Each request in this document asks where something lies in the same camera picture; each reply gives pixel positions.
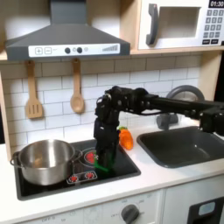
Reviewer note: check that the green toy block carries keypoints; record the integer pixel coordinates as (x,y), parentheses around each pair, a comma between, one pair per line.
(102,168)

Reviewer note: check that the steel pot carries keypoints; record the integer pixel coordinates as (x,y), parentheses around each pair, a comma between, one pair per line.
(46,172)

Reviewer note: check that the black toy stove top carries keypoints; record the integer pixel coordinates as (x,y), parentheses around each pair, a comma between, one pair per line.
(125,167)

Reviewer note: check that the orange toy carrot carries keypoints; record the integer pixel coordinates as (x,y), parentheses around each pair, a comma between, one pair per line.
(127,140)

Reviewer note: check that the wooden spoon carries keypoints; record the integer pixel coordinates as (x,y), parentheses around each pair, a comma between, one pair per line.
(77,103)

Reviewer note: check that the white oven control panel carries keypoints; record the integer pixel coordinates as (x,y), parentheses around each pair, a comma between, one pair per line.
(96,214)

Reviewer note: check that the grey oven knob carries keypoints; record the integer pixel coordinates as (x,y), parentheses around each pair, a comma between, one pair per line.
(130,214)

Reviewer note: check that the dark grey sink basin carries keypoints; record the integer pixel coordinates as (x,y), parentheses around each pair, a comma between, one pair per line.
(180,151)

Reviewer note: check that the white cabinet door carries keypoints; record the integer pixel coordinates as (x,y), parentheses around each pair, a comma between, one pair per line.
(178,198)

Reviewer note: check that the slotted wooden spatula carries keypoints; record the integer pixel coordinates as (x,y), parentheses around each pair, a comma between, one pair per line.
(34,109)

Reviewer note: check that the dark grey tap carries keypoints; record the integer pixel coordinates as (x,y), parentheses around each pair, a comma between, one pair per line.
(186,89)

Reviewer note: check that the grey extractor hood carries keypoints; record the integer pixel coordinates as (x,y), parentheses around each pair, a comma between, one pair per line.
(67,35)

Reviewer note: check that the white toy microwave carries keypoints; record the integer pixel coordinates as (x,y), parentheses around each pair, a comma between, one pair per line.
(180,43)

